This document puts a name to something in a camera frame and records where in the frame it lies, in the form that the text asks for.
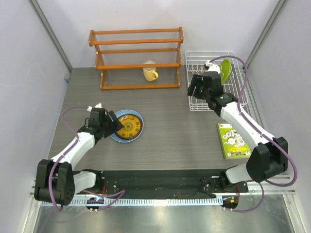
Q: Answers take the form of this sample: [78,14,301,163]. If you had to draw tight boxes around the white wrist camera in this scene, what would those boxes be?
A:
[87,103,102,112]
[204,60,220,74]

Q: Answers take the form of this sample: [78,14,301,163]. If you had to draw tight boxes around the orange wooden shelf rack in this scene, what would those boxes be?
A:
[88,27,184,90]

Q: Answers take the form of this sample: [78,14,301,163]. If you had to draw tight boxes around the green plate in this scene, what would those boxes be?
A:
[219,59,231,83]

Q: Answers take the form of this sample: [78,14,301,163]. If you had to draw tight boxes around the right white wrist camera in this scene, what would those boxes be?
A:
[204,60,220,74]

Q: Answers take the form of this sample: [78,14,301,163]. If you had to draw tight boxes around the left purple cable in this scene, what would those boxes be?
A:
[50,105,126,212]

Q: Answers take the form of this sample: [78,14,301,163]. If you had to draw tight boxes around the brown yellow plate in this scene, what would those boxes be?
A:
[116,114,143,140]

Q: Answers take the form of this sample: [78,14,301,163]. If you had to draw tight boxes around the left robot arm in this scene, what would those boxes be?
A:
[34,105,123,211]

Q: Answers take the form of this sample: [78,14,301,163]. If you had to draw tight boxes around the white slotted cable duct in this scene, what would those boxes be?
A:
[68,196,223,207]

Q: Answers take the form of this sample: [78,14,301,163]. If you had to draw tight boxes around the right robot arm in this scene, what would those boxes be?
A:
[187,71,288,192]

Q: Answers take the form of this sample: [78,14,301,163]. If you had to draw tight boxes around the yellow ceramic mug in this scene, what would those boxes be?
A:
[143,67,159,82]

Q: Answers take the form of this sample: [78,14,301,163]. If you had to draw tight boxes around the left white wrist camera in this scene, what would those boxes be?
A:
[87,103,102,112]

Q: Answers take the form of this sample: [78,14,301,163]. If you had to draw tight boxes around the blue plate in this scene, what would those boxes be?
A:
[110,109,144,143]

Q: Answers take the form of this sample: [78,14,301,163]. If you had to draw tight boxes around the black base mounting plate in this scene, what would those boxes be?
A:
[88,169,248,200]

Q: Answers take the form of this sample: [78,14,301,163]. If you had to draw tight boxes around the green booklet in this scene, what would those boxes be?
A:
[217,122,251,160]

